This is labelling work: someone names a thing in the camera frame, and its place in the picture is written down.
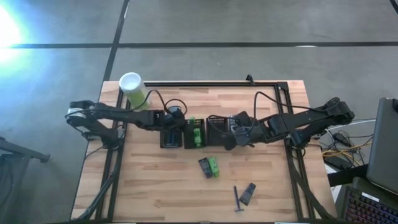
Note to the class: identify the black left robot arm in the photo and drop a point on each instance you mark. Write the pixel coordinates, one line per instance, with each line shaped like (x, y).
(130, 115)

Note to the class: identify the black power adapter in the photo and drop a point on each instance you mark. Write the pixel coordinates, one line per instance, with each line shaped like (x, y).
(337, 161)

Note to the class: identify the dark toiletry tube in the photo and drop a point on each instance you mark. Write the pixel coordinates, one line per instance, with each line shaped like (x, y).
(247, 194)
(205, 168)

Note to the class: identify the black backlit keyboard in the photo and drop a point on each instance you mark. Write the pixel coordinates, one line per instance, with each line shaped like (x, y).
(367, 208)

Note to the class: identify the small black clamp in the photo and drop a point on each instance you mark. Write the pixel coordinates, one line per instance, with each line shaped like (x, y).
(249, 80)

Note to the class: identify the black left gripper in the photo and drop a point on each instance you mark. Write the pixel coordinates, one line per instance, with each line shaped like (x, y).
(171, 121)

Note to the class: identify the small green bottle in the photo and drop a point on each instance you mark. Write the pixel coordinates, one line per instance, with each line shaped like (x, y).
(214, 166)
(191, 120)
(197, 137)

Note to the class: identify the black aluminium table frame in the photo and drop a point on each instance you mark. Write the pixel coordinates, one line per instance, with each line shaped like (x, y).
(202, 84)

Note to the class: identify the black desk bar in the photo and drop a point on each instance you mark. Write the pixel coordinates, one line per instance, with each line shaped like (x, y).
(345, 176)

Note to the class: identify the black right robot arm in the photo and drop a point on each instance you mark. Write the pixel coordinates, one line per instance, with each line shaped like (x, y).
(311, 116)

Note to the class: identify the white green wipes canister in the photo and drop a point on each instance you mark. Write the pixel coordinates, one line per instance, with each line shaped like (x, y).
(133, 88)

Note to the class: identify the black mesh plastic basket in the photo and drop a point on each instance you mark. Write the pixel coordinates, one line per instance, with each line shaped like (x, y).
(217, 137)
(189, 140)
(162, 140)

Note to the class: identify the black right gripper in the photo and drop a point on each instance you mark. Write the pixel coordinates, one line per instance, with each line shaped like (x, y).
(250, 133)

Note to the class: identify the dark grey stand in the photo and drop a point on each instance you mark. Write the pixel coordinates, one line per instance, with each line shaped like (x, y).
(25, 151)

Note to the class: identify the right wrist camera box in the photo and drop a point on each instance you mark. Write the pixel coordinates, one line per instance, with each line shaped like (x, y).
(238, 119)

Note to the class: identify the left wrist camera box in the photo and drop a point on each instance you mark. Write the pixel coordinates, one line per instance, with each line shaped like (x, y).
(174, 109)

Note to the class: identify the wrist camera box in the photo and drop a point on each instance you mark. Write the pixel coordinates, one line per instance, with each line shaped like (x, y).
(174, 109)
(238, 119)

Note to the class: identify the grey laptop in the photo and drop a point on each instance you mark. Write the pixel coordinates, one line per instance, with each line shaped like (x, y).
(384, 146)

